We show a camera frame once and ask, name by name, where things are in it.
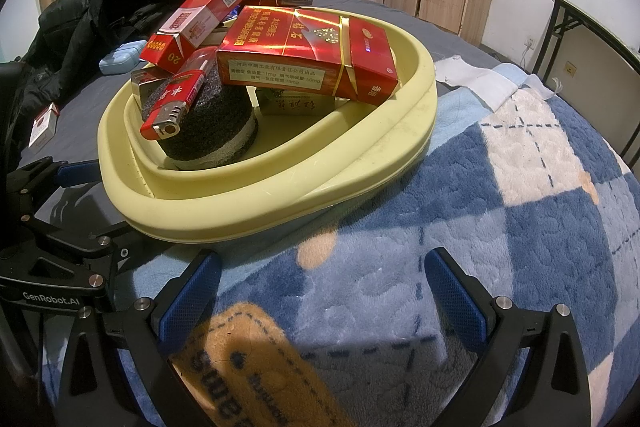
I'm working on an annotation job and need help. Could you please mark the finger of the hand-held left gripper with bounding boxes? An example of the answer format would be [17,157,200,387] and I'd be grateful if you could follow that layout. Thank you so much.
[5,157,101,208]
[20,207,138,308]

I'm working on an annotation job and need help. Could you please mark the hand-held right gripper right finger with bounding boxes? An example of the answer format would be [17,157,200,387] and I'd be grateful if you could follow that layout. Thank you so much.
[424,247,593,427]

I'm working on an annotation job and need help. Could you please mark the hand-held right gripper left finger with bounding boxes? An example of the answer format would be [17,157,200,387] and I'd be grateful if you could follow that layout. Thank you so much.
[60,249,223,427]

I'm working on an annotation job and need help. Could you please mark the dark red small box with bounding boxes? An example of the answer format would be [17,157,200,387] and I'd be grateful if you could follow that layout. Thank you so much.
[131,67,171,108]

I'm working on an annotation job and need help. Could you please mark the red lighter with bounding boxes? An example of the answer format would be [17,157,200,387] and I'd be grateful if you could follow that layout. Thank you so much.
[140,69,207,142]

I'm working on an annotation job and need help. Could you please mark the black round sponge block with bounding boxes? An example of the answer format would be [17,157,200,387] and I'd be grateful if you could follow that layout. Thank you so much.
[141,48,260,171]

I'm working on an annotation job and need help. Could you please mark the pale yellow plastic basin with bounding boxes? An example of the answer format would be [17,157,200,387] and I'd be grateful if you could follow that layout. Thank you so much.
[96,6,440,244]

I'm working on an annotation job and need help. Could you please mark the red and white cigarette pack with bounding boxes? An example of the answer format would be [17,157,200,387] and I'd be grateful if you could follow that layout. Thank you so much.
[140,0,246,68]

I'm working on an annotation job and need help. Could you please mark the gold cigarette pack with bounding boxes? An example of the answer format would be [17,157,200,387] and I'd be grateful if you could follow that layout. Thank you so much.
[256,84,346,115]

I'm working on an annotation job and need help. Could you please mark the large red cigarette carton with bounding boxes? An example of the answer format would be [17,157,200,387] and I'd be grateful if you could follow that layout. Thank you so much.
[216,5,401,100]

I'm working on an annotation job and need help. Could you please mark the red and white small pack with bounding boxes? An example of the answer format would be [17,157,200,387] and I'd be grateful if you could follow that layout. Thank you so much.
[28,103,61,148]

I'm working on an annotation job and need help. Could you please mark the blue checkered fleece blanket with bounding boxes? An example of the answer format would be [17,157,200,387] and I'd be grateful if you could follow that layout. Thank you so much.
[42,62,640,427]

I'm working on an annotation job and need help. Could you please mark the light blue case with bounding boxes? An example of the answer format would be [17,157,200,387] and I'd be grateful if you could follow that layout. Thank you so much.
[98,39,143,75]

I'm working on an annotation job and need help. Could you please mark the white cloth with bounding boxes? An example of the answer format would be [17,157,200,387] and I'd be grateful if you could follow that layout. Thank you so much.
[434,54,556,110]

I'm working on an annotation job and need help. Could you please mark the black folding table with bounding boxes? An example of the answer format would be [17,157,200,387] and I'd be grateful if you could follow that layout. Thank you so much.
[530,0,640,168]

